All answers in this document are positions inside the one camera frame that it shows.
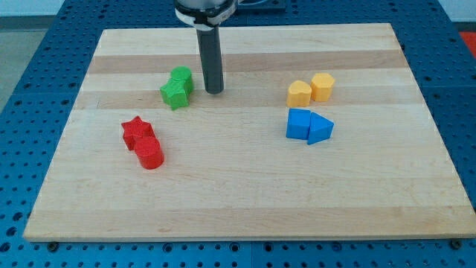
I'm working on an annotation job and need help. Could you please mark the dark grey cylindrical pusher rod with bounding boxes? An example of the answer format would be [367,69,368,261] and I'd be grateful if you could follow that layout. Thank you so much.
[196,26,224,95]

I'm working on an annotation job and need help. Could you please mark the light wooden board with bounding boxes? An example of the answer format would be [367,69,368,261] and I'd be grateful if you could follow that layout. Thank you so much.
[24,23,475,242]

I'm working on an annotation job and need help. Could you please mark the yellow heart block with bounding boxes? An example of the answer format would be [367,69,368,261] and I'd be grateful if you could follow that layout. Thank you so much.
[286,80,312,108]

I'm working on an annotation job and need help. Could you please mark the robot wrist flange black white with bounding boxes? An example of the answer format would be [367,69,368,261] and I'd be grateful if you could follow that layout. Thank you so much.
[173,0,238,31]

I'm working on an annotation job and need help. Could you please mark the red star block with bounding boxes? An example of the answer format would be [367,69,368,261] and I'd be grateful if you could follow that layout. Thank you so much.
[121,116,155,150]

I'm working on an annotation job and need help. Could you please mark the green star block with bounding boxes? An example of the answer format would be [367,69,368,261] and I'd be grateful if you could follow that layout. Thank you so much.
[160,79,189,110]

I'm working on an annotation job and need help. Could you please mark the blue triangle block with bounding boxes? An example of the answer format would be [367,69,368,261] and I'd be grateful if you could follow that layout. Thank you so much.
[307,112,334,145]

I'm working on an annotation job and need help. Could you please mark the red cylinder block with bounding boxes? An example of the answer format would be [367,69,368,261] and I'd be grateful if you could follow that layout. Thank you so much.
[134,136,165,170]

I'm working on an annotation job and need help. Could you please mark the green cylinder block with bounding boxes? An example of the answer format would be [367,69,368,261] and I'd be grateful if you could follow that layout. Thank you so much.
[170,66,193,95]

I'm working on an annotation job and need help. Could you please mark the blue cube block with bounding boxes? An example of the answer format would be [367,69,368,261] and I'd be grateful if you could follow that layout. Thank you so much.
[286,108,311,140]

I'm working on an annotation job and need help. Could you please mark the yellow hexagon block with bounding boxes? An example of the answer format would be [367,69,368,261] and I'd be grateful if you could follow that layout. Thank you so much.
[311,73,335,102]

